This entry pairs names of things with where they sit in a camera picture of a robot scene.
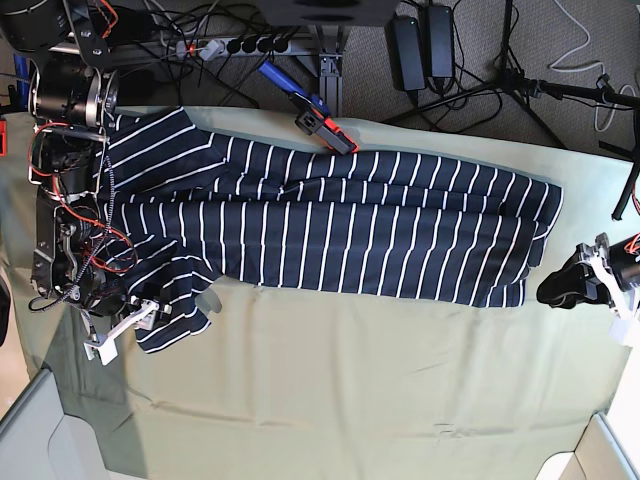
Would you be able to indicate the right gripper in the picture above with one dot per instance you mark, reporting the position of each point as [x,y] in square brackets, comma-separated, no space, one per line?
[110,299]

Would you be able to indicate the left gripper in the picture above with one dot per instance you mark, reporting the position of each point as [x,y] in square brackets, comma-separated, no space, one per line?
[606,274]

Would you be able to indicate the navy white striped T-shirt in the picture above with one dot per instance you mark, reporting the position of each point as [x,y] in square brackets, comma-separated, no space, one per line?
[201,205]

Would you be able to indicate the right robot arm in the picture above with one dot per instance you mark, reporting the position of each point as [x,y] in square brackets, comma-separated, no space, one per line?
[81,255]

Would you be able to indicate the light green table cloth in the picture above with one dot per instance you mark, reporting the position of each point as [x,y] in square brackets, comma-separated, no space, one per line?
[289,384]

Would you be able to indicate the grey bin bottom right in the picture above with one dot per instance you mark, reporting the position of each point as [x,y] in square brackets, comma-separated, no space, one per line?
[599,454]

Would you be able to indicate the grey bin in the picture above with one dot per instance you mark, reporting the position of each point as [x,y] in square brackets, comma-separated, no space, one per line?
[599,454]
[40,441]

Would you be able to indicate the grey bin bottom left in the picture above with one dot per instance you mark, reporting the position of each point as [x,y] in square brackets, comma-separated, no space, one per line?
[40,441]

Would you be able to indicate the orange clamp jaw left edge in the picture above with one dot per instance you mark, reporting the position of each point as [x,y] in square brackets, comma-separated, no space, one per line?
[3,137]

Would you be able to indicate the black tripod stand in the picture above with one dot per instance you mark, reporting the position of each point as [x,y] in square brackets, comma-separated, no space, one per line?
[510,80]

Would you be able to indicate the blue orange bar clamp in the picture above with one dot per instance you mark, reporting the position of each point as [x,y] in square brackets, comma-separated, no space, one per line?
[314,117]

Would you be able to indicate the white power strip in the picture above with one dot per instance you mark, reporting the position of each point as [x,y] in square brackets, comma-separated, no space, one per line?
[209,48]

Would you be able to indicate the blue clamp at left edge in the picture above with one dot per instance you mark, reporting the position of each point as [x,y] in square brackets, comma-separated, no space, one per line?
[19,91]

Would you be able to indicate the black power adapter left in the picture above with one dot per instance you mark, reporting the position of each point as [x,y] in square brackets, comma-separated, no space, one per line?
[405,53]

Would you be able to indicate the black power adapter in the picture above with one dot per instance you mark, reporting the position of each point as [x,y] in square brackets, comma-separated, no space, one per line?
[440,41]
[405,53]

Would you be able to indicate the grey monitor base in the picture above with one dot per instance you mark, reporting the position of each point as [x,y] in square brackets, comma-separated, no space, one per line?
[327,12]

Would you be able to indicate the black power adapter right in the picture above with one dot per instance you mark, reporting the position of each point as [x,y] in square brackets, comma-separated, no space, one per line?
[440,41]

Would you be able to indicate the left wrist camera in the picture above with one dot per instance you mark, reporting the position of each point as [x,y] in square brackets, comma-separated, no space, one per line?
[625,332]

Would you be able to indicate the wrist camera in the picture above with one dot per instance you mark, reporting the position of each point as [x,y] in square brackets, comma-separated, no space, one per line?
[104,352]
[625,332]

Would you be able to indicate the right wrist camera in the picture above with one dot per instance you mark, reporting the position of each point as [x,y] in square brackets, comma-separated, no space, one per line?
[104,352]

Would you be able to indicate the aluminium frame post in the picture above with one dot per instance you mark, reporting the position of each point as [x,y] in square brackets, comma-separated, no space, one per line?
[330,43]

